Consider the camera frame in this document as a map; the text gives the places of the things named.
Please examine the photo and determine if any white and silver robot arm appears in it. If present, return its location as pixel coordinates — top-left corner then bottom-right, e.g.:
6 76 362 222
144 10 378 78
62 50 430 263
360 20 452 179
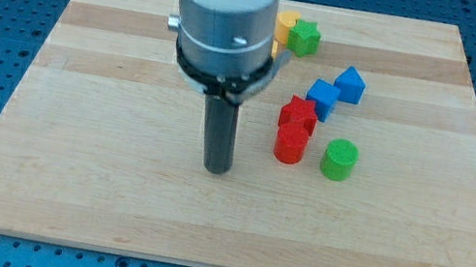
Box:
167 0 290 174

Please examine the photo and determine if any wooden board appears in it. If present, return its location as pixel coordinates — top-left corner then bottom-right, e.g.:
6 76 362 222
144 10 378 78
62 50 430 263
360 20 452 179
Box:
0 0 476 267

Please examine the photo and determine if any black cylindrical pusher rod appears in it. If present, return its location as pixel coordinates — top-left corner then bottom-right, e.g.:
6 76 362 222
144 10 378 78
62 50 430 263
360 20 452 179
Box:
203 96 239 174

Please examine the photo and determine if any green cylinder block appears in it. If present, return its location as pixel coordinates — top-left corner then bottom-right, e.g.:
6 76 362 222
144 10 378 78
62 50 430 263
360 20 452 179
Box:
319 138 359 182

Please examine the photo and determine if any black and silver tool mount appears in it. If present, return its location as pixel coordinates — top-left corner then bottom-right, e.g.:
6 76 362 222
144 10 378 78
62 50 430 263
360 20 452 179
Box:
175 41 291 105

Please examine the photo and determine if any green star block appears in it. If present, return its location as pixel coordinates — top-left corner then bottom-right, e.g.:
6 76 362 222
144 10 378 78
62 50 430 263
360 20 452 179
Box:
286 18 321 57

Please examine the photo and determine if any blue triangular prism block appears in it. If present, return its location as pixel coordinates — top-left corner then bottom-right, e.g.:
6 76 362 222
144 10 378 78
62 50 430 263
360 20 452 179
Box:
334 66 366 104

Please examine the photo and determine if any blue cube block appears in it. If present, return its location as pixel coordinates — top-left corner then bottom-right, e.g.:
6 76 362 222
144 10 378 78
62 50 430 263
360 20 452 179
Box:
306 79 341 122

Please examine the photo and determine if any red cylinder block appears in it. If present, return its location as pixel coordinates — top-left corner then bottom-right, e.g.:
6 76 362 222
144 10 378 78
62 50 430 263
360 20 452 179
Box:
273 122 310 164

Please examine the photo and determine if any yellow heart block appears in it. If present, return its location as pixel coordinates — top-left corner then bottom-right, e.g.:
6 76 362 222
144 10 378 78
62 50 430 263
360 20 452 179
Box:
272 10 301 57

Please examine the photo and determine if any red star block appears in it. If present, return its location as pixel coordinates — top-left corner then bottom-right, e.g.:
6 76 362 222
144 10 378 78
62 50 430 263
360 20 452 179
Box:
277 95 318 136

